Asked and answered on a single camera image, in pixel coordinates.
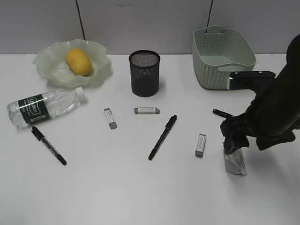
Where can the yellow mango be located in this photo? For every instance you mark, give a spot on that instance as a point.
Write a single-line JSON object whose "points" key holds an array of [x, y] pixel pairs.
{"points": [[78, 61]]}

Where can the clear water bottle green label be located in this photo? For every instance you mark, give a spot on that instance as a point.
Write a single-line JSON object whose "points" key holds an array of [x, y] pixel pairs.
{"points": [[45, 106]]}

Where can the pale green woven basket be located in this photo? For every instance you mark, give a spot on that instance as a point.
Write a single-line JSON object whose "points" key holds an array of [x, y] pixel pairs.
{"points": [[217, 51]]}

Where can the black mesh pen holder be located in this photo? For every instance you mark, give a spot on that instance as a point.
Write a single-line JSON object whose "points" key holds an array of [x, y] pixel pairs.
{"points": [[144, 72]]}

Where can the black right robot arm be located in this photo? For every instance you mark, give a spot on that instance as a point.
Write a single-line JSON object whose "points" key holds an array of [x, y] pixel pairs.
{"points": [[274, 113]]}

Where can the grey white eraser left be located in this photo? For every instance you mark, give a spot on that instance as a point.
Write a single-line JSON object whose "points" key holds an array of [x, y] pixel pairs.
{"points": [[110, 118]]}

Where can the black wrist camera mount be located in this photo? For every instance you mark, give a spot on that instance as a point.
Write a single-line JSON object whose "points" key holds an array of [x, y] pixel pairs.
{"points": [[250, 80]]}

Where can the pale green wavy plate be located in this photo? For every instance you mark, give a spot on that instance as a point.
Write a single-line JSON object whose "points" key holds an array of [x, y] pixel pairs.
{"points": [[51, 64]]}

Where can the grey white eraser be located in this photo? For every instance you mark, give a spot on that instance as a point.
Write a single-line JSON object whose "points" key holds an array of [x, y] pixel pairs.
{"points": [[110, 118], [146, 110], [200, 145]]}

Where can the grey white eraser middle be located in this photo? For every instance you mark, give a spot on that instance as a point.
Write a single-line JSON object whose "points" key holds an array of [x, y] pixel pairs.
{"points": [[146, 110]]}

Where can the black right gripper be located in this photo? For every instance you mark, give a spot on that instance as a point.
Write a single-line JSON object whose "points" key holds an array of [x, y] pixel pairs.
{"points": [[237, 129]]}

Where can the grey white eraser right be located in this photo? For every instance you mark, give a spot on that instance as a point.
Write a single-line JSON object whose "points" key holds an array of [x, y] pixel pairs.
{"points": [[200, 145]]}

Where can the black marker pen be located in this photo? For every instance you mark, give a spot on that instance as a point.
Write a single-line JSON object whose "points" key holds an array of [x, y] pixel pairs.
{"points": [[222, 114], [164, 134], [43, 139]]}

